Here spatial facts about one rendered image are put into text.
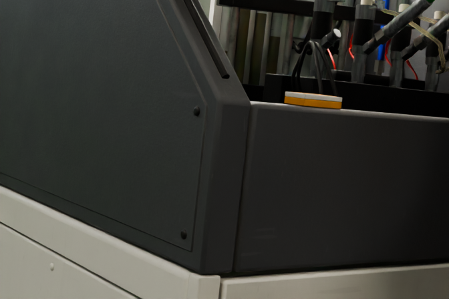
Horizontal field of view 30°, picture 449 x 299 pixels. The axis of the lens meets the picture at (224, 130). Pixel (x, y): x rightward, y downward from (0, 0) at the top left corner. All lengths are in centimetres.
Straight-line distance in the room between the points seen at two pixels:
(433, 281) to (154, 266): 33
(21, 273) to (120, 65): 34
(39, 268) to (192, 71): 38
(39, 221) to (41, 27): 24
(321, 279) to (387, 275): 10
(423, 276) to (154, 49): 39
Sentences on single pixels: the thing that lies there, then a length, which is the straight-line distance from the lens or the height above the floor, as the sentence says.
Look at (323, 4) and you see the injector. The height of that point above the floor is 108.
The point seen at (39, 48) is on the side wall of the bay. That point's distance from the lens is 108.
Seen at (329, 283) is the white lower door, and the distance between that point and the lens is 86.
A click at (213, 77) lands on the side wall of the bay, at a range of 76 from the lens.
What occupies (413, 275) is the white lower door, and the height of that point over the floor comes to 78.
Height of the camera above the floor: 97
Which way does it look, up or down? 4 degrees down
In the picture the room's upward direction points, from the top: 6 degrees clockwise
